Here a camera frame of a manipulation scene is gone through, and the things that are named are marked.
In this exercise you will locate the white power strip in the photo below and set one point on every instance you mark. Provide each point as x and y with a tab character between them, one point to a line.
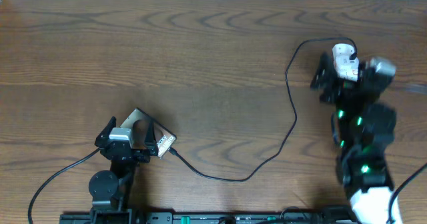
346	69

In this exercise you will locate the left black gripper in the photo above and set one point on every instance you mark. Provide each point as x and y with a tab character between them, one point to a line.
125	152

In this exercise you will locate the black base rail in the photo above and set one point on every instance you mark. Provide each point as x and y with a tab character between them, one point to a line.
210	218

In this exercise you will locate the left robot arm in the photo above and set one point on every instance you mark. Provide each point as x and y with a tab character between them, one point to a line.
111	189

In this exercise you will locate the white USB charger adapter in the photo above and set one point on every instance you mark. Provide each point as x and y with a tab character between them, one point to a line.
343	49

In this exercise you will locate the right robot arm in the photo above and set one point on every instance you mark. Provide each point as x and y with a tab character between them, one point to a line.
363	127

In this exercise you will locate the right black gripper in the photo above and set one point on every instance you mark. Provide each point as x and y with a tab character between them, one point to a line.
344	88

